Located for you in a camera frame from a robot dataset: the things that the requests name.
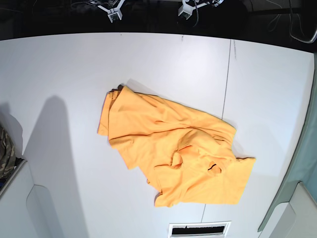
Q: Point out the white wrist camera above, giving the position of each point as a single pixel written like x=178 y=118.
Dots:
x=189 y=6
x=112 y=8

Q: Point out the camouflage fabric pile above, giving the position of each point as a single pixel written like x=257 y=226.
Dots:
x=7 y=154

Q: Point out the white floor vent grille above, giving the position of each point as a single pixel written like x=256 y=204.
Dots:
x=199 y=230

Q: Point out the orange t-shirt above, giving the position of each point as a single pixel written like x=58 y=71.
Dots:
x=185 y=154

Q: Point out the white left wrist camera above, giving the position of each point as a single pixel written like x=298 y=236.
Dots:
x=189 y=6

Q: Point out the grey chair frame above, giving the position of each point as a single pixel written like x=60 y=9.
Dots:
x=302 y=39

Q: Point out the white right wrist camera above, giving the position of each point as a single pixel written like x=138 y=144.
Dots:
x=112 y=8

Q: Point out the white right cabinet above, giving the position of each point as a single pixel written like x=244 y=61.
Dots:
x=294 y=219

